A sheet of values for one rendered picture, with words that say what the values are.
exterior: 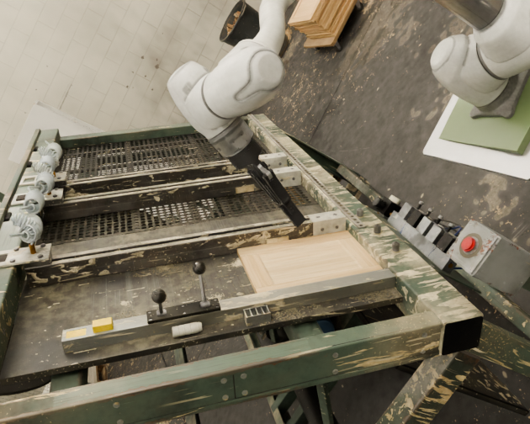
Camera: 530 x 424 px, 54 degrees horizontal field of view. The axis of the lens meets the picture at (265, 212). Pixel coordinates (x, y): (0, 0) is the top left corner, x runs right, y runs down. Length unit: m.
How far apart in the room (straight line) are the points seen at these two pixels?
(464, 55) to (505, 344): 0.83
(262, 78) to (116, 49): 5.85
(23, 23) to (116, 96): 1.26
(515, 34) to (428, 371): 0.93
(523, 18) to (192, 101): 0.90
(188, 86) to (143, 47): 5.70
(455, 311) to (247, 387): 0.58
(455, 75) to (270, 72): 0.83
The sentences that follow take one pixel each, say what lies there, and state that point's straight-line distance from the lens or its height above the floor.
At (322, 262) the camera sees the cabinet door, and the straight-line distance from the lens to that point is 1.71.
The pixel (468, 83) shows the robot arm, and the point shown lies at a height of 0.95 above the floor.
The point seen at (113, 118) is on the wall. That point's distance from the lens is 6.79.
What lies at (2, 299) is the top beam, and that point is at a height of 1.85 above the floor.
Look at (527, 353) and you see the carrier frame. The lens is 1.70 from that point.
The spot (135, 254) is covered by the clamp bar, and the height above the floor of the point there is 1.53.
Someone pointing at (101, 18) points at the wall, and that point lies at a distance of 6.78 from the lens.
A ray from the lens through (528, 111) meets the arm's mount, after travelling 1.75.
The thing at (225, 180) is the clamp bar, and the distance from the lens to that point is 2.23.
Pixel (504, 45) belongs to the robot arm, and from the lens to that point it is 1.58.
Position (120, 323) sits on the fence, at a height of 1.56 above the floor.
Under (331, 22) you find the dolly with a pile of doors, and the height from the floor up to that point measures 0.23.
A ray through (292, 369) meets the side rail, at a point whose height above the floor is 1.22.
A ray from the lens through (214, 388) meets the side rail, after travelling 1.29.
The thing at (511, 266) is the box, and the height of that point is 0.84.
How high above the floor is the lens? 1.95
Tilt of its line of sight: 25 degrees down
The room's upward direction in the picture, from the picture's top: 65 degrees counter-clockwise
